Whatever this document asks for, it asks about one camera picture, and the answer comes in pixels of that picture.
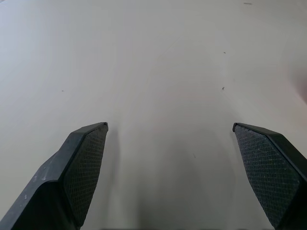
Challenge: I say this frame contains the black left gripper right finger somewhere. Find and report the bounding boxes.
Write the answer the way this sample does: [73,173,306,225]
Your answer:
[232,122,307,230]

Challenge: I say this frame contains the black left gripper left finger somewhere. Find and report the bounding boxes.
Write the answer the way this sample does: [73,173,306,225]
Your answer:
[0,122,109,230]

